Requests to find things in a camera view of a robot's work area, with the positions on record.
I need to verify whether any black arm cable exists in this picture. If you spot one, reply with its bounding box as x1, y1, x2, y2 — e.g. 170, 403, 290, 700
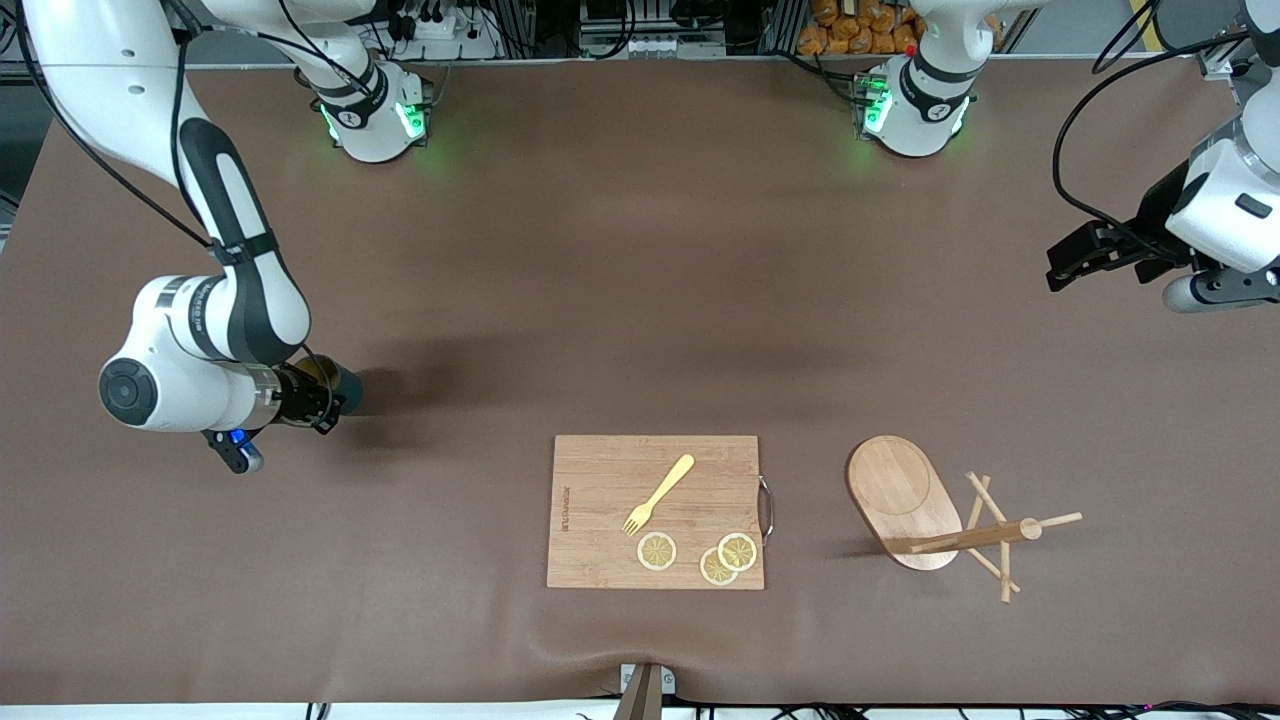
15, 0, 341, 406
1050, 0, 1256, 246

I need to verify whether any wooden cutting board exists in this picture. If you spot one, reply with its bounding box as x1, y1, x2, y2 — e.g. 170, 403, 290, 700
546, 434, 776, 591

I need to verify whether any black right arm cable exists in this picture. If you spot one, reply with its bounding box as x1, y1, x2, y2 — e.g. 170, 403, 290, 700
15, 0, 341, 406

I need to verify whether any aluminium profile rail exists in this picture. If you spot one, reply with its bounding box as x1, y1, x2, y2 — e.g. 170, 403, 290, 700
1198, 25, 1253, 81

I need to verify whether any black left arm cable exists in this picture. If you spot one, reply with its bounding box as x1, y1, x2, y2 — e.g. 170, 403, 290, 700
1050, 0, 1256, 246

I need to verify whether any wooden mug rack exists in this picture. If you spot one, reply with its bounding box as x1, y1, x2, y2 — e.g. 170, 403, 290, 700
846, 435, 1084, 604

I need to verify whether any white power strip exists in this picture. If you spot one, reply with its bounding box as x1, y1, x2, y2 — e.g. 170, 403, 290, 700
375, 10, 501, 61

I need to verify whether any brown table mat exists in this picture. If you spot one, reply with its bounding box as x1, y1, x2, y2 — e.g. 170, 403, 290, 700
0, 55, 1280, 706

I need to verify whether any dark green mug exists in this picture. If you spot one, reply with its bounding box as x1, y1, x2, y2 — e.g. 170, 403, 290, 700
300, 356, 364, 416

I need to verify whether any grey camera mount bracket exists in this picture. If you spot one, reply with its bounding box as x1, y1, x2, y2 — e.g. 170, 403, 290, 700
612, 662, 677, 720

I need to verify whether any orange packaged items pile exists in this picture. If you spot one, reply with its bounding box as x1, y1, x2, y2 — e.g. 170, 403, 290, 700
797, 0, 926, 56

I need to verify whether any yellow plastic fork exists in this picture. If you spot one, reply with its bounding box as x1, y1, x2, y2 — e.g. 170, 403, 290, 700
622, 454, 696, 538

